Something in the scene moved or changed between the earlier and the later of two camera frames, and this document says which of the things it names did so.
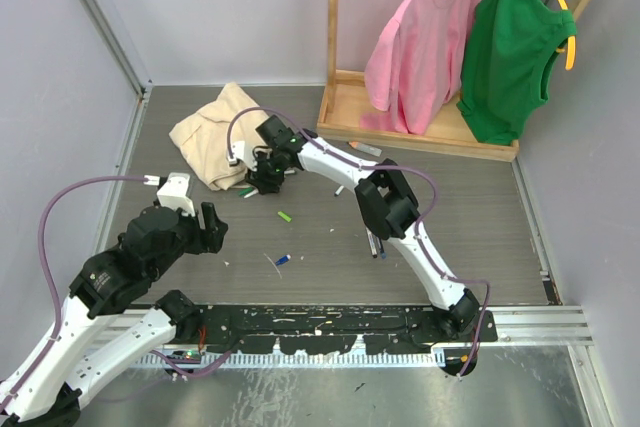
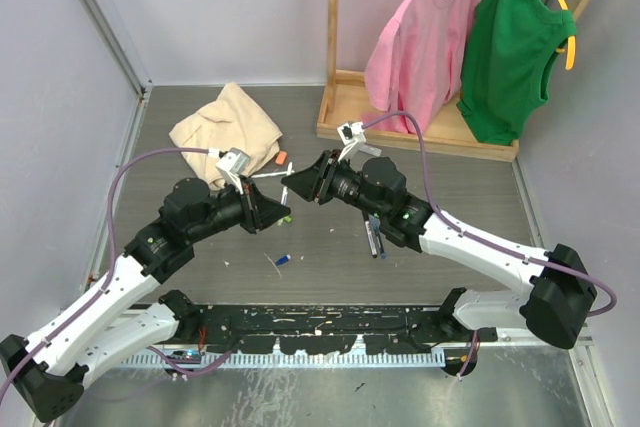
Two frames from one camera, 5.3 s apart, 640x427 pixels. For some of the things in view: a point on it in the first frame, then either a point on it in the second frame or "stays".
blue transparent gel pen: x=382 y=250 stays
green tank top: x=516 y=32 stays
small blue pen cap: x=282 y=260 stays
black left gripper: x=211 y=237 to x=259 y=210
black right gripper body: x=269 y=173 to x=345 y=182
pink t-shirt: x=416 y=64 stays
